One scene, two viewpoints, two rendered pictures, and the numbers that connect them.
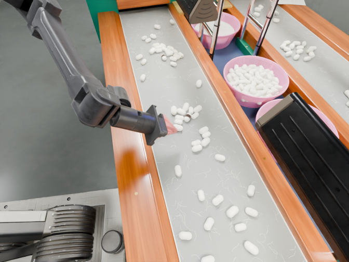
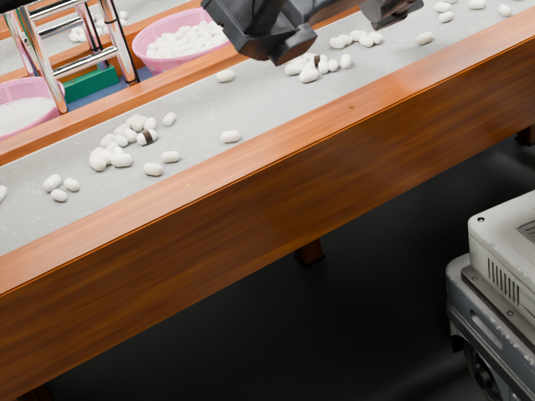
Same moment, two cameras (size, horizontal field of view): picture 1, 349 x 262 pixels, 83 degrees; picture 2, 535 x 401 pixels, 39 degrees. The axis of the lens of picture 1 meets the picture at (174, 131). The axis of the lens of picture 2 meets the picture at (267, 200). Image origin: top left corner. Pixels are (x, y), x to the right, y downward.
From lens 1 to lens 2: 149 cm
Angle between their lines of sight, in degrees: 65
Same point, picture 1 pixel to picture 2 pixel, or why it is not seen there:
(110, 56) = (169, 198)
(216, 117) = not seen: hidden behind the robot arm
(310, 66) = (142, 13)
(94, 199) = (521, 247)
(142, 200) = (493, 35)
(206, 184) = (427, 22)
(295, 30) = not seen: hidden behind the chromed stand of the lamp
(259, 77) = (185, 39)
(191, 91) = (246, 82)
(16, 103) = not seen: outside the picture
